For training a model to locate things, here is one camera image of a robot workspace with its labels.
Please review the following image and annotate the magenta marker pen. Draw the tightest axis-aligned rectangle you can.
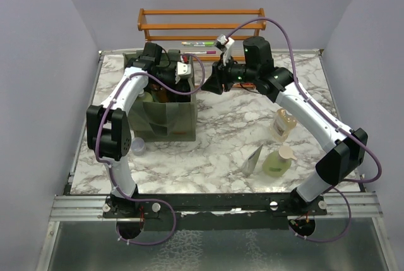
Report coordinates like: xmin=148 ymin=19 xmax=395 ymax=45
xmin=183 ymin=51 xmax=217 ymax=55

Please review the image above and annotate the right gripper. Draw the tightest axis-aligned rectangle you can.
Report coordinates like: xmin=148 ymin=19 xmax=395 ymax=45
xmin=201 ymin=53 xmax=258 ymax=95

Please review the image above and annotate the purple cable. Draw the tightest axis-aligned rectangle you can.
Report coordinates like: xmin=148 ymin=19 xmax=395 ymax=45
xmin=94 ymin=53 xmax=205 ymax=247
xmin=225 ymin=18 xmax=383 ymax=243

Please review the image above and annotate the green marker pen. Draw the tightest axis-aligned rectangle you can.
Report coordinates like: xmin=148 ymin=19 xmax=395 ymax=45
xmin=181 ymin=42 xmax=215 ymax=47

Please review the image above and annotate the green lotion pump bottle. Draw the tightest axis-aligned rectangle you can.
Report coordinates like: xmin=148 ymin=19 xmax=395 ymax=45
xmin=136 ymin=91 xmax=154 ymax=102

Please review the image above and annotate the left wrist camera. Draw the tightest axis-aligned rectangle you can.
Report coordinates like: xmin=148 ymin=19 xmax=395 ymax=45
xmin=175 ymin=54 xmax=194 ymax=84

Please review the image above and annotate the wooden shelf rack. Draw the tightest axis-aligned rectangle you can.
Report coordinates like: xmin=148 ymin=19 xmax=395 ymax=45
xmin=137 ymin=8 xmax=267 ymax=90

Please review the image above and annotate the amber mouthwash bottle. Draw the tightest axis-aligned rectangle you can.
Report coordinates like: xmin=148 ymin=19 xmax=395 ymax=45
xmin=270 ymin=108 xmax=297 ymax=143

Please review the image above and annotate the green soap pump dispenser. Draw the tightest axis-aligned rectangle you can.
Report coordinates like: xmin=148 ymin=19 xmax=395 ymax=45
xmin=262 ymin=145 xmax=297 ymax=178

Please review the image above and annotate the silver foil pouch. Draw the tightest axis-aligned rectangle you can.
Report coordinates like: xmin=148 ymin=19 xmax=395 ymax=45
xmin=241 ymin=144 xmax=263 ymax=177

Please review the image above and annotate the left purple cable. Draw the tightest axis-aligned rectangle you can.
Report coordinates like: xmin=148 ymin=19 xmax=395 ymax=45
xmin=94 ymin=53 xmax=205 ymax=247

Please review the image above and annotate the green canvas bag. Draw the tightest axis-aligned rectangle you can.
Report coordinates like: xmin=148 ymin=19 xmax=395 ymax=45
xmin=128 ymin=49 xmax=197 ymax=142

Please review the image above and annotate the small blue cup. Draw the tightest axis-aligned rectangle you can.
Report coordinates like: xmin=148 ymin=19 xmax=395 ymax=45
xmin=131 ymin=137 xmax=146 ymax=156

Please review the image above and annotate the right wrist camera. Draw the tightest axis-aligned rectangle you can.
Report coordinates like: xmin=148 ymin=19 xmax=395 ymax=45
xmin=215 ymin=34 xmax=235 ymax=65

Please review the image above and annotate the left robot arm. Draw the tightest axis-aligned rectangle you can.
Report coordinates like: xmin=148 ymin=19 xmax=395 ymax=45
xmin=86 ymin=42 xmax=200 ymax=217

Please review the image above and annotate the orange bottle pink cap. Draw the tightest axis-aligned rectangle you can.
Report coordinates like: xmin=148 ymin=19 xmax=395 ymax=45
xmin=150 ymin=85 xmax=169 ymax=104

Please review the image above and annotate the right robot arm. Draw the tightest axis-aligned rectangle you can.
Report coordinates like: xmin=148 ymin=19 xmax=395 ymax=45
xmin=202 ymin=35 xmax=368 ymax=215

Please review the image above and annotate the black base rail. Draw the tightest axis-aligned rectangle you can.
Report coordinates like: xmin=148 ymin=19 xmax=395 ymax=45
xmin=102 ymin=193 xmax=327 ymax=237

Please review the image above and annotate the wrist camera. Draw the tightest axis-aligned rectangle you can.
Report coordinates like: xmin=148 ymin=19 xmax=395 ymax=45
xmin=175 ymin=54 xmax=194 ymax=84
xmin=215 ymin=34 xmax=235 ymax=65

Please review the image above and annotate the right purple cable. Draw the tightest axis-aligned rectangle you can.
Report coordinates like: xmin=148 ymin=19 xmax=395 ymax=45
xmin=225 ymin=18 xmax=383 ymax=243

